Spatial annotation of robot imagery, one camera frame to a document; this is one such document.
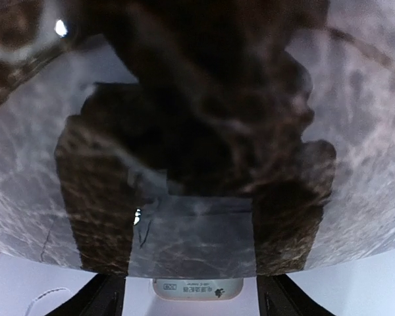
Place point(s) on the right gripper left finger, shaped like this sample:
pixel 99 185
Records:
pixel 102 295

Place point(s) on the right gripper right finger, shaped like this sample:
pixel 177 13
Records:
pixel 280 295

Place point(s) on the pink charger cube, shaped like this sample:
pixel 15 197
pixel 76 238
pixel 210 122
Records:
pixel 197 290

